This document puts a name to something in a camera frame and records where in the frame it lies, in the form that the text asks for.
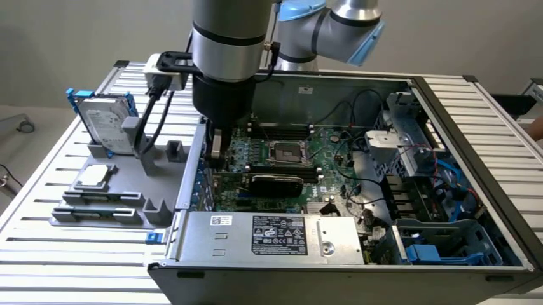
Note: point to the black and aluminium side frame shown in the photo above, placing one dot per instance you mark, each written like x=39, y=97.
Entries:
x=519, y=98

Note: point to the hard disk in blue carrier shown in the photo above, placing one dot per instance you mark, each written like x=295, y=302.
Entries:
x=104, y=124

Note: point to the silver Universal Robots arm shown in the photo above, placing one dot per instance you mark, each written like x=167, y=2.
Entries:
x=224, y=38

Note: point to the grey caster wheel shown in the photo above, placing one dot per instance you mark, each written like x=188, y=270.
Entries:
x=25, y=124

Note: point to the blue case latch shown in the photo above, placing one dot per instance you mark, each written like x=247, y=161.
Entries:
x=152, y=237

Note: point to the metal disk bay cage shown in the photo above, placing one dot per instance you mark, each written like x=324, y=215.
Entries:
x=403, y=139

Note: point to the open black PC case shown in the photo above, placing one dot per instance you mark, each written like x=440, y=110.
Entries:
x=466, y=190

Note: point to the grey disk bay with blue carrier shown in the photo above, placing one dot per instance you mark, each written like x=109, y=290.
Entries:
x=446, y=244

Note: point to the silver power supply unit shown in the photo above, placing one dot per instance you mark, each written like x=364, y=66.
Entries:
x=271, y=238

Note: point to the green RAM stick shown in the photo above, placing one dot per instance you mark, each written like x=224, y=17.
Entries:
x=95, y=212
x=101, y=197

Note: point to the CPU socket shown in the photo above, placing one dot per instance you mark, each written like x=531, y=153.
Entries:
x=290, y=152

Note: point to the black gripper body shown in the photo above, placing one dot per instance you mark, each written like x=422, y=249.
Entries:
x=220, y=98

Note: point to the silver CPU chip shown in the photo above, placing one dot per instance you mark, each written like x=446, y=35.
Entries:
x=97, y=175

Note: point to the grey parts rack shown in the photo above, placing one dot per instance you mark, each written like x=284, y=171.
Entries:
x=140, y=184

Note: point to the green motherboard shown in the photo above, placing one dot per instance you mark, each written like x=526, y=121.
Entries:
x=331, y=178

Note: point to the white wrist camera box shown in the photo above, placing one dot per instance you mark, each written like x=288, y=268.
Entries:
x=163, y=71

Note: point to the person's hand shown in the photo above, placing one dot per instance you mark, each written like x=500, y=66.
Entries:
x=536, y=127

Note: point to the black RAM slot bank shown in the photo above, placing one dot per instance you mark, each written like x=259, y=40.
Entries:
x=284, y=129
x=310, y=173

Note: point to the black graphics card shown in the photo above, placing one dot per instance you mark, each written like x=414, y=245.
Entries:
x=276, y=185

